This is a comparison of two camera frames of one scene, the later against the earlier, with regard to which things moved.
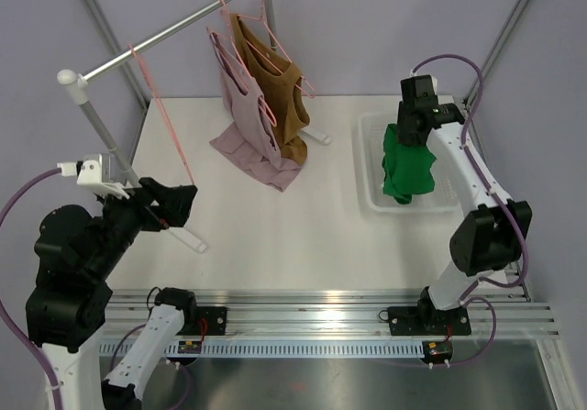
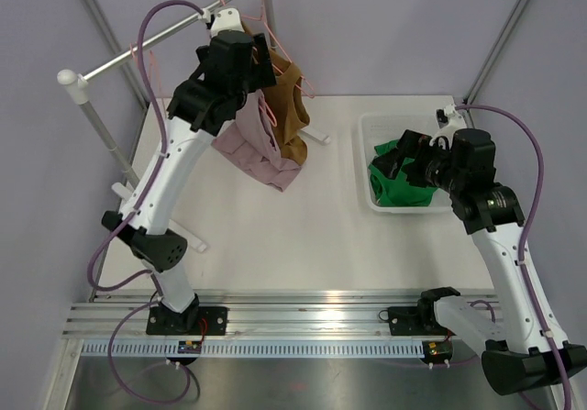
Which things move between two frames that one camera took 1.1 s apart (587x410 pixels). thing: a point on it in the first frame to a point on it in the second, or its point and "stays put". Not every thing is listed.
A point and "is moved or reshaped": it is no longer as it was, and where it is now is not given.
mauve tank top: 251,137 stays put
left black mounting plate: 211,321 stays put
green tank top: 406,170 is moved or reshaped
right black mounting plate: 428,321 stays put
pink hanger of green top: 161,113 is moved or reshaped
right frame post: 505,32 stays put
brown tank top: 282,86 stays put
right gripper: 402,133 to 412,145
